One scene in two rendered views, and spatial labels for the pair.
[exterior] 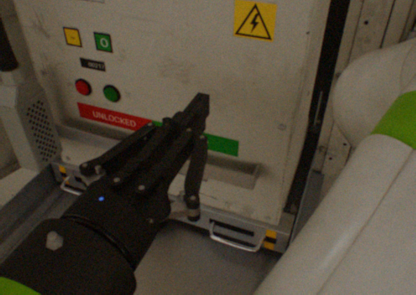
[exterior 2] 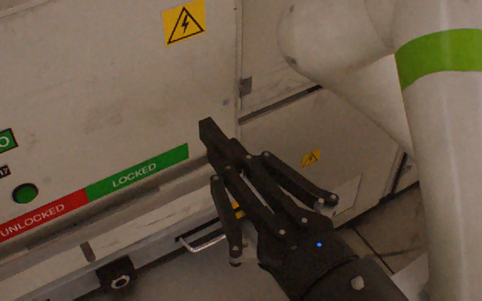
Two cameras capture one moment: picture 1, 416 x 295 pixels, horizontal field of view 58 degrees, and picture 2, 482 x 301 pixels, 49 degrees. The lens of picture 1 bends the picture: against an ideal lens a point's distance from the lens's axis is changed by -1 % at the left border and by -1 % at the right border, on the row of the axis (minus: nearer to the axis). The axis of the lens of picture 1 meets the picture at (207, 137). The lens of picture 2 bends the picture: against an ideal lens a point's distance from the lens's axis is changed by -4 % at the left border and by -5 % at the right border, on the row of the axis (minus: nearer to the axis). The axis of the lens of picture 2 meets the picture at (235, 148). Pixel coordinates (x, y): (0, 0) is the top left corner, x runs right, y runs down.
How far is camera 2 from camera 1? 40 cm
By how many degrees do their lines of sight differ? 39
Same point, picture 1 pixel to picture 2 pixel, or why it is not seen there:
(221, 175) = (193, 185)
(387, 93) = (362, 34)
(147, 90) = (73, 159)
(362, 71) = (319, 23)
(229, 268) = (225, 262)
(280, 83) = (217, 64)
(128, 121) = (53, 210)
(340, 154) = not seen: hidden behind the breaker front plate
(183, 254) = (177, 289)
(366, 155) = (438, 89)
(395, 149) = (453, 76)
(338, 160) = not seen: hidden behind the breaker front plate
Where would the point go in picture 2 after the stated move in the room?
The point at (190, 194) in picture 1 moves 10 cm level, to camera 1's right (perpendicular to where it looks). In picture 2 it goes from (327, 196) to (372, 138)
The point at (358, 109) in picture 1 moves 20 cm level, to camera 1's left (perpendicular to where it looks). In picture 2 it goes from (332, 53) to (233, 151)
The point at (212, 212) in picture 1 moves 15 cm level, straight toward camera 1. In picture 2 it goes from (176, 230) to (248, 279)
